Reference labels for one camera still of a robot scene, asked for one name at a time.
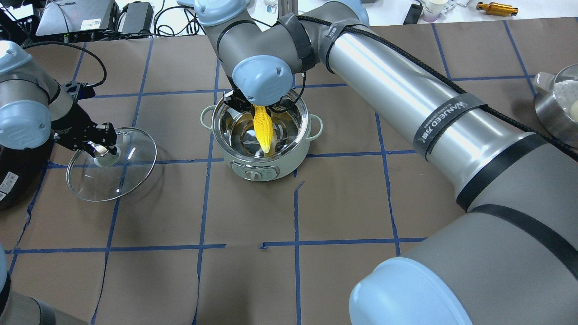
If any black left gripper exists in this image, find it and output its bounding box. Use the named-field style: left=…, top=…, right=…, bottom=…
left=51, top=81, right=117, bottom=157

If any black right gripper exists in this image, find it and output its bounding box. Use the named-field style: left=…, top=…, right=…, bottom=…
left=223, top=88, right=298, bottom=113

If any glass pot lid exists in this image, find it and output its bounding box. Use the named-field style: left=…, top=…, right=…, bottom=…
left=66, top=127, right=157, bottom=202

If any yellow plastic corn cob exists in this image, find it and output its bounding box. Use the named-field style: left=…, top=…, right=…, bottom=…
left=252, top=106, right=273, bottom=154

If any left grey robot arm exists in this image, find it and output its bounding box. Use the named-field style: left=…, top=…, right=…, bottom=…
left=0, top=40, right=118, bottom=157

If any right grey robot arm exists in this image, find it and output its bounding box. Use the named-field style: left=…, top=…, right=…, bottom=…
left=189, top=0, right=578, bottom=325

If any pale green electric pot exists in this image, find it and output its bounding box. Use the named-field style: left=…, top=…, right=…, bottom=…
left=200, top=90, right=323, bottom=181

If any steel pot with lid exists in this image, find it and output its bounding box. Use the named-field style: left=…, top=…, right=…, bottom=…
left=533, top=64, right=578, bottom=148

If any dark brown rice cooker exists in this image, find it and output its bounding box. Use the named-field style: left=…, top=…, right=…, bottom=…
left=0, top=139, right=52, bottom=210

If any black power adapter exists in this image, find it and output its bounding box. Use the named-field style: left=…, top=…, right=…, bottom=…
left=119, top=1, right=154, bottom=34

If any grey laptop box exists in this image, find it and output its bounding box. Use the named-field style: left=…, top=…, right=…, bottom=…
left=35, top=0, right=118, bottom=37

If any gold metal cylinder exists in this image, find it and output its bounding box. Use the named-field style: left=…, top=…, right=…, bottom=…
left=475, top=2, right=519, bottom=17

